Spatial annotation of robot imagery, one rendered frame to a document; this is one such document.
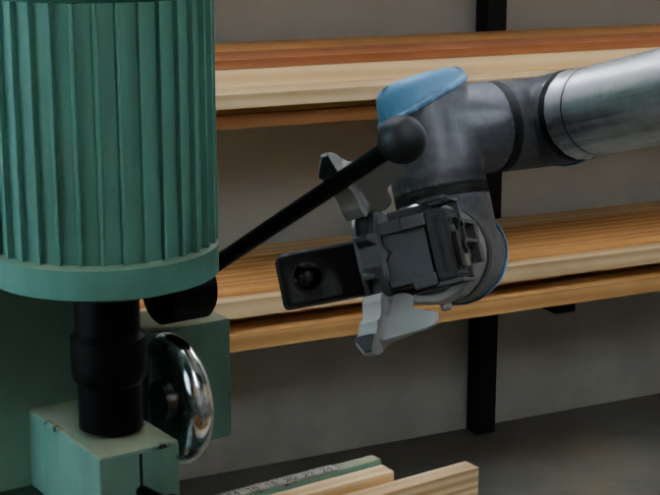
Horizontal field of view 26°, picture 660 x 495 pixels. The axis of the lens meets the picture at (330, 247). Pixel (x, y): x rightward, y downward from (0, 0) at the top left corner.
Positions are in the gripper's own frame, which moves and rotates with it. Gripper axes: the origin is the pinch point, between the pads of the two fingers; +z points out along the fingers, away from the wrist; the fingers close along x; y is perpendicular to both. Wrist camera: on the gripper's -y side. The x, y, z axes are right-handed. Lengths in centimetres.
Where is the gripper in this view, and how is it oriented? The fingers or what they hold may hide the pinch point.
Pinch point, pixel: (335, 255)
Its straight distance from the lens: 106.1
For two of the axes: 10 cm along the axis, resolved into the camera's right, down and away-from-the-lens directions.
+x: 2.1, 9.7, -0.9
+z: -3.0, -0.2, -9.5
